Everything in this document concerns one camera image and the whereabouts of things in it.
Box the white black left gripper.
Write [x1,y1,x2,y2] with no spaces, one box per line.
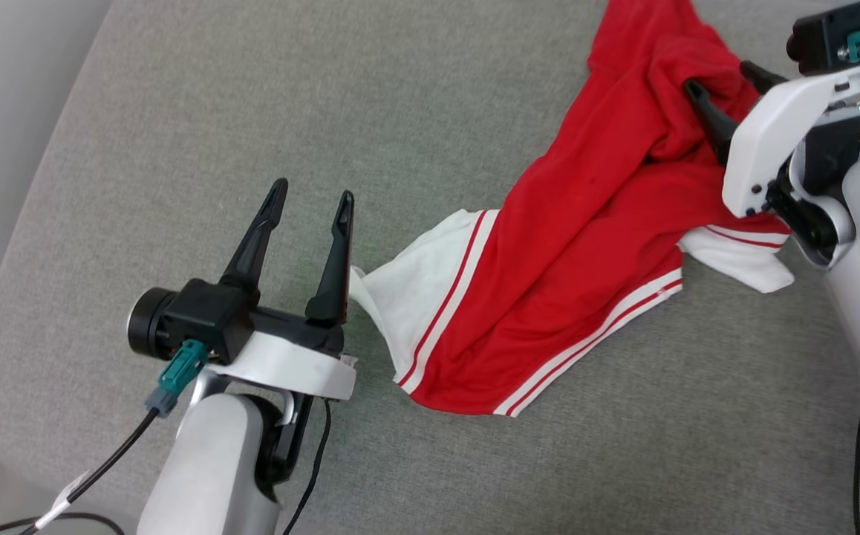
[207,178,358,403]

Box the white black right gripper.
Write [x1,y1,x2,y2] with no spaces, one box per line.
[684,60,860,268]

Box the red white-striped shirt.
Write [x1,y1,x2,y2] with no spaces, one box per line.
[348,0,796,418]

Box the teal left camera cable connector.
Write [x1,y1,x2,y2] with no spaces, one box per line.
[145,340,209,418]

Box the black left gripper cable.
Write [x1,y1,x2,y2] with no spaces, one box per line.
[281,400,333,535]

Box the black left camera cable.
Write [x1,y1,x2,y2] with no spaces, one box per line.
[0,409,160,535]

